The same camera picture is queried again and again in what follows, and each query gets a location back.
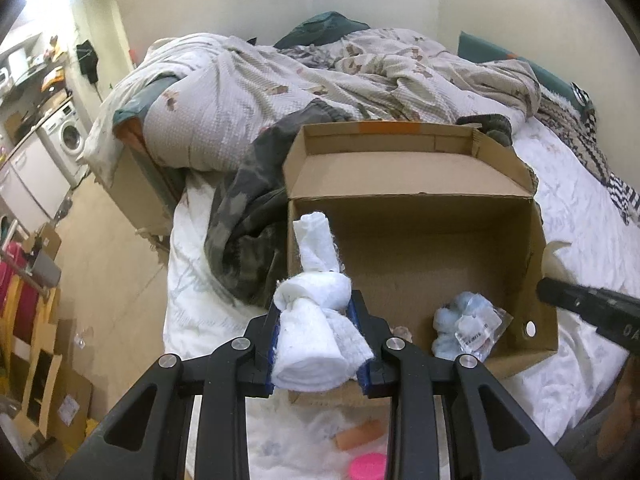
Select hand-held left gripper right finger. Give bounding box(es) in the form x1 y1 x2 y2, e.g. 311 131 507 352
350 290 584 480

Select dark grey sock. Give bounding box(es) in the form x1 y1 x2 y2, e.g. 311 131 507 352
457 114 514 146

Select dark green cloth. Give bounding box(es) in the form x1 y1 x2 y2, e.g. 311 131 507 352
273 11 371 51

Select wooden bedside cabinet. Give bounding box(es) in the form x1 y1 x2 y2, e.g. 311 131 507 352
107 146 177 252

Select clear plastic packet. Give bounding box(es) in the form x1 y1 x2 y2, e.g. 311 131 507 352
458 304 514 361

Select black white striped cloth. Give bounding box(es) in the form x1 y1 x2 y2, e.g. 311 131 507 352
537 81 640 227

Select light blue fluffy scrunchie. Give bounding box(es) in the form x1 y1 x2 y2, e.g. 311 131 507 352
432 292 489 360

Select white washing machine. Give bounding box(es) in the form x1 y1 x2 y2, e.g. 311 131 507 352
39 103 90 187

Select cardboard boxes on floor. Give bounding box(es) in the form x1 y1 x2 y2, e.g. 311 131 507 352
10 305 95 443

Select dark hanging garment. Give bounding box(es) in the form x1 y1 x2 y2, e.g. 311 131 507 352
75 39 100 84

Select white kitchen cabinet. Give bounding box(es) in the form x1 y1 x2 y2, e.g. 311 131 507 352
0 136 72 232

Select orange cylinder toy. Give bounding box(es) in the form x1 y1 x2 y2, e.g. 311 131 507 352
334 420 387 453

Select grey plastic box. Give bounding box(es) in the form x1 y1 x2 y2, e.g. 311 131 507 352
29 251 63 288

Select white knotted cloth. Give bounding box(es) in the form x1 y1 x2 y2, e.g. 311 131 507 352
270 212 376 392

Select brown cardboard box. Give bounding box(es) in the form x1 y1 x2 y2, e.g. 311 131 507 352
281 120 560 409

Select beige patterned quilt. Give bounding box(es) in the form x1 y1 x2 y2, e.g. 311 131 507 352
82 27 543 183

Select pink rubber toy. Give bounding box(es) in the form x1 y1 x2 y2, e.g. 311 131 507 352
348 452 387 480

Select pink red suitcase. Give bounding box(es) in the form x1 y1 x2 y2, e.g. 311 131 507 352
0 241 42 341

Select camouflage garment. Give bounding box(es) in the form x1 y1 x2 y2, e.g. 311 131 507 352
209 99 352 309

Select teal pillow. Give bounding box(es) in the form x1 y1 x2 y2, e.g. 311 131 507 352
457 30 576 107

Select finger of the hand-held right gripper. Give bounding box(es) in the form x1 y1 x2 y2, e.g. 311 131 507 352
537 277 609 319

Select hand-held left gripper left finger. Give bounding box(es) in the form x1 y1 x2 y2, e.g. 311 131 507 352
60 290 284 480

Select bed with floral sheet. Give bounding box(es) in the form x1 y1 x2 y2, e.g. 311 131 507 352
162 119 640 480

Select person's right leg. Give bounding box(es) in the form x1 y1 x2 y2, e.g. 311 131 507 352
556 405 640 480

